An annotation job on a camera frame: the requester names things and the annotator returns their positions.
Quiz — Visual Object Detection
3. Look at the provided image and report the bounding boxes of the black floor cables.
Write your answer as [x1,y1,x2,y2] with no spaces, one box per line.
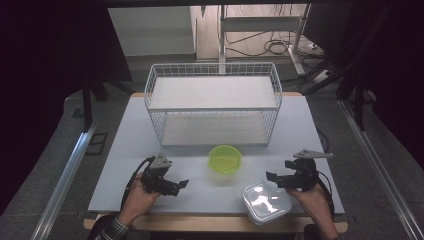
[223,30,327,58]

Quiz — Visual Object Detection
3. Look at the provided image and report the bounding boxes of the clear square lidded container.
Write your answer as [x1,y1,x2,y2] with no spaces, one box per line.
[241,179,294,227]

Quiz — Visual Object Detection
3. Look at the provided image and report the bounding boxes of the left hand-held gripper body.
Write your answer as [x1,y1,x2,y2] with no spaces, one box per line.
[139,152,181,197]

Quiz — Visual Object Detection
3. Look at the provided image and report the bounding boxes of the aluminium rail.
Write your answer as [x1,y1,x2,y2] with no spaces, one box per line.
[30,119,100,240]
[337,99,424,240]

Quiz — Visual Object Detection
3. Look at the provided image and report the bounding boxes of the person's right hand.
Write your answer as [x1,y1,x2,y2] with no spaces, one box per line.
[287,183,330,228]

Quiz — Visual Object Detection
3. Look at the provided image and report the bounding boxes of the white power strip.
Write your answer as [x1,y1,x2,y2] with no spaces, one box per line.
[312,68,334,85]

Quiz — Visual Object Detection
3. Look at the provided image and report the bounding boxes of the black metal stand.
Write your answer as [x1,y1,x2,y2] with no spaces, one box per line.
[81,71,135,133]
[334,71,379,133]

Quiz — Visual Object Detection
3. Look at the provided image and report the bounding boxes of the white desk frame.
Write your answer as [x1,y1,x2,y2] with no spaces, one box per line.
[217,3,313,77]

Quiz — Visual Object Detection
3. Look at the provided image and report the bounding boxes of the round container with green lid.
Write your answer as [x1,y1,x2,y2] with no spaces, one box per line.
[207,143,244,185]

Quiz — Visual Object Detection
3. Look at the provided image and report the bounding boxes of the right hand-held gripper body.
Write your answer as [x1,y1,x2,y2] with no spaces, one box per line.
[284,148,334,193]

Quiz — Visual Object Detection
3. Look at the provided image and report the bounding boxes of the person's left hand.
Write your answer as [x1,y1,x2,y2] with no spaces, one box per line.
[117,171,162,228]

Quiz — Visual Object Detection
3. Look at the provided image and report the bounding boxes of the white cabinet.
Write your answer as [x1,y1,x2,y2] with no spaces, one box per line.
[107,6,197,57]

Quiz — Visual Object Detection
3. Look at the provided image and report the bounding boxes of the thin black cable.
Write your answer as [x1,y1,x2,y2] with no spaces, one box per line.
[315,127,331,154]

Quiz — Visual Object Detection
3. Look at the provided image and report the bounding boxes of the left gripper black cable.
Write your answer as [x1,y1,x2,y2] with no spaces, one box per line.
[120,155,156,212]

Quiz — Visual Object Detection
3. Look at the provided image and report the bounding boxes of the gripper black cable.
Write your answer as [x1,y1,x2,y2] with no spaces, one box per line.
[120,155,156,212]
[315,170,336,222]

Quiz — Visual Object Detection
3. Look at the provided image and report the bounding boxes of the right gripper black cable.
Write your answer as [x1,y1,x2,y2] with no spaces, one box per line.
[315,170,336,222]

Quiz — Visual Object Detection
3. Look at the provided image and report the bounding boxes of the white wire shelf rack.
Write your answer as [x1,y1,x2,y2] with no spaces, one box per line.
[143,62,284,148]

